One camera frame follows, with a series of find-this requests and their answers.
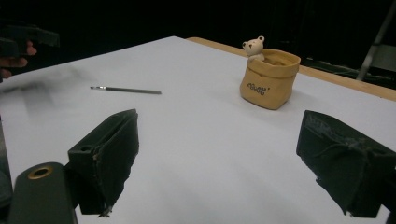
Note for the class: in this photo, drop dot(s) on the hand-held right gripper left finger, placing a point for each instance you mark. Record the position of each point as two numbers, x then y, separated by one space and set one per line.
107 155

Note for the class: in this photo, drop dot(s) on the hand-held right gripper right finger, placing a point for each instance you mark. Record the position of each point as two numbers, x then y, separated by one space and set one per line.
345 161

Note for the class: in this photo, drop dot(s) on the thin grey pen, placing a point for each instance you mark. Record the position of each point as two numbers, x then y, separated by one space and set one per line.
127 90

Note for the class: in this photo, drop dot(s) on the tan bag-shaped holder with bear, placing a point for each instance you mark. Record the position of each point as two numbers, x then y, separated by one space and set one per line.
269 81

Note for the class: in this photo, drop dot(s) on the white table sheet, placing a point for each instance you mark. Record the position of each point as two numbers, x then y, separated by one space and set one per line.
199 130

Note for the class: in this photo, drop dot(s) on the grey metal stand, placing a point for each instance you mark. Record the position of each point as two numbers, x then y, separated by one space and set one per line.
375 43

